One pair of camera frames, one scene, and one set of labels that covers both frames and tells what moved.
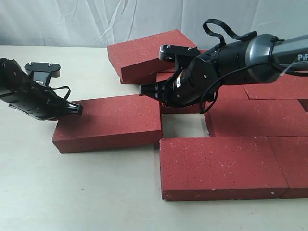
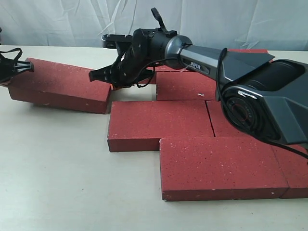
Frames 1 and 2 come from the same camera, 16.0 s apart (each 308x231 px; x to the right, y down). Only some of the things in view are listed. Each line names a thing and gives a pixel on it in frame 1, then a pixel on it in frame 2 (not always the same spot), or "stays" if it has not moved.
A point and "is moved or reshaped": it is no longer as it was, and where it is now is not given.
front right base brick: x=292 y=153 stays
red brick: x=109 y=121 -> x=137 y=126
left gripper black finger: x=70 y=108 -> x=19 y=66
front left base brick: x=220 y=168 stays
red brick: x=138 y=61 is moved or reshaped
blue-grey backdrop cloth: x=104 y=22 stays
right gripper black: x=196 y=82 -> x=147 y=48
